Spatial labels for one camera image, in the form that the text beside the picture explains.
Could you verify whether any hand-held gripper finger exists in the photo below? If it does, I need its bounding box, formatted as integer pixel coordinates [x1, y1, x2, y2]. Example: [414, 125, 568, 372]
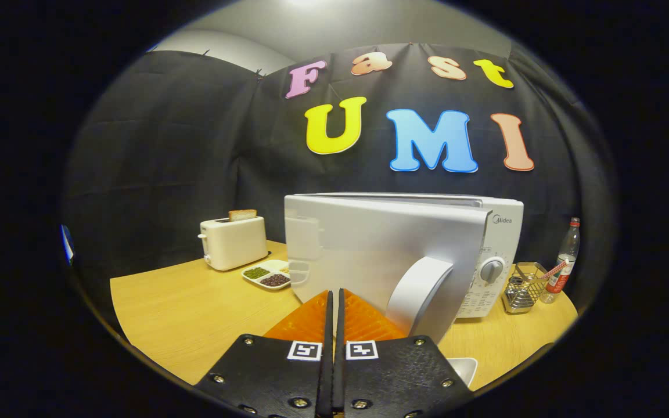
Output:
[334, 288, 474, 418]
[193, 289, 335, 418]

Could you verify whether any white toaster oven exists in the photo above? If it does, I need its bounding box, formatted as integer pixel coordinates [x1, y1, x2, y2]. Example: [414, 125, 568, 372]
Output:
[283, 192, 525, 346]

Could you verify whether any cream bread toaster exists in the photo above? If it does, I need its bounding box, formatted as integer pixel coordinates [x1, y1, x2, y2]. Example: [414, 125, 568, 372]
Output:
[198, 216, 269, 272]

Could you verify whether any white divided dish of beans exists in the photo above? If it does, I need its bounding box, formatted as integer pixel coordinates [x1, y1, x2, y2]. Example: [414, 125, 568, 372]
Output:
[241, 259, 292, 291]

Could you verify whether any small white ribbed tray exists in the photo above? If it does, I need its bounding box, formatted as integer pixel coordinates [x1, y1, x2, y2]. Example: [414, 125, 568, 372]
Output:
[448, 357, 479, 388]

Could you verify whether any red white striped straw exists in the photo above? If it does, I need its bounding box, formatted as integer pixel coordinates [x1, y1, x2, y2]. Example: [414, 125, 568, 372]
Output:
[535, 260, 570, 280]

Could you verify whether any clear plastic water bottle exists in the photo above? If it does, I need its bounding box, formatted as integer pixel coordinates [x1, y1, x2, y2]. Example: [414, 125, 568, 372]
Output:
[540, 217, 581, 304]

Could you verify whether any metal wire utensil holder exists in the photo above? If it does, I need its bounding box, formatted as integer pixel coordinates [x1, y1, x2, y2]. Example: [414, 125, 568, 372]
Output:
[501, 261, 549, 315]

